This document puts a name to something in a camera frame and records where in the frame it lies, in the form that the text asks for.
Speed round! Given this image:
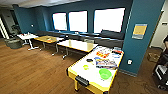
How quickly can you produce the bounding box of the green plate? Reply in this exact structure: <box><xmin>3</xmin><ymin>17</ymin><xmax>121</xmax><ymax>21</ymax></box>
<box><xmin>98</xmin><ymin>68</ymin><xmax>112</xmax><ymax>80</ymax></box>

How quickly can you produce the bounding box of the red and black item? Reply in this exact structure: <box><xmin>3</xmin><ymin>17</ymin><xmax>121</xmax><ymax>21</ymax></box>
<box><xmin>112</xmin><ymin>48</ymin><xmax>123</xmax><ymax>54</ymax></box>

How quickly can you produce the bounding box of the white table with items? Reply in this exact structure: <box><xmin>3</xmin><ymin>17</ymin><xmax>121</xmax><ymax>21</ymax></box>
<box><xmin>66</xmin><ymin>45</ymin><xmax>125</xmax><ymax>94</ymax></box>

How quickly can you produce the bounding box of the red and yellow box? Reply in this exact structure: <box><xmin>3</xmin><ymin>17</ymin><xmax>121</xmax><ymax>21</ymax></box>
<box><xmin>96</xmin><ymin>49</ymin><xmax>110</xmax><ymax>58</ymax></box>

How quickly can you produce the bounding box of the long light wooden table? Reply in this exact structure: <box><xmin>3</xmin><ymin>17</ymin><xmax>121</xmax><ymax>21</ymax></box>
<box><xmin>57</xmin><ymin>39</ymin><xmax>99</xmax><ymax>61</ymax></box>

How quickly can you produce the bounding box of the bright office window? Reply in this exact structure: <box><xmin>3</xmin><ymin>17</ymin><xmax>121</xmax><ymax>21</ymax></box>
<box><xmin>93</xmin><ymin>7</ymin><xmax>126</xmax><ymax>34</ymax></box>
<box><xmin>52</xmin><ymin>12</ymin><xmax>68</xmax><ymax>32</ymax></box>
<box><xmin>68</xmin><ymin>10</ymin><xmax>89</xmax><ymax>33</ymax></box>

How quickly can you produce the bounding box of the yellow wall sign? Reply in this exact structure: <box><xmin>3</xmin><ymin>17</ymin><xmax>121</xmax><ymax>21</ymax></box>
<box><xmin>131</xmin><ymin>23</ymin><xmax>148</xmax><ymax>40</ymax></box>

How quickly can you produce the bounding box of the black wheeled cart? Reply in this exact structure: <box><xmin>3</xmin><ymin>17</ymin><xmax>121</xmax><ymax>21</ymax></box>
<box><xmin>152</xmin><ymin>49</ymin><xmax>168</xmax><ymax>90</ymax></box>

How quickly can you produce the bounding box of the white and blue ring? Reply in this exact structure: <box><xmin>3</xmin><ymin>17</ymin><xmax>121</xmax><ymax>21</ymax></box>
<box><xmin>111</xmin><ymin>52</ymin><xmax>122</xmax><ymax>59</ymax></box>

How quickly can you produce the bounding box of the white wall outlet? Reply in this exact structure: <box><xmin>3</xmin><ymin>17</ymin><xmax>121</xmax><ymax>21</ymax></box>
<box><xmin>127</xmin><ymin>59</ymin><xmax>133</xmax><ymax>65</ymax></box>

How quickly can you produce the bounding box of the small wooden side table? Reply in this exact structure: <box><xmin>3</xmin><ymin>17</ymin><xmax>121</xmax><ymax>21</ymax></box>
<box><xmin>34</xmin><ymin>35</ymin><xmax>64</xmax><ymax>56</ymax></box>

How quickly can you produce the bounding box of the colourful board game box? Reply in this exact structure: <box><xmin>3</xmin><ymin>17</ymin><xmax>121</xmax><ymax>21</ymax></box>
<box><xmin>95</xmin><ymin>58</ymin><xmax>119</xmax><ymax>70</ymax></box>

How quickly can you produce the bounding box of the grey round armchair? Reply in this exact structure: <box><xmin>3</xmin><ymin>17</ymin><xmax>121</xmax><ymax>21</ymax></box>
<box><xmin>4</xmin><ymin>38</ymin><xmax>24</xmax><ymax>50</ymax></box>

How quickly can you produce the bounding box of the dark back cushion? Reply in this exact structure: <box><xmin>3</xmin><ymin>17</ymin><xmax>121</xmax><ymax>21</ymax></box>
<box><xmin>99</xmin><ymin>29</ymin><xmax>125</xmax><ymax>40</ymax></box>

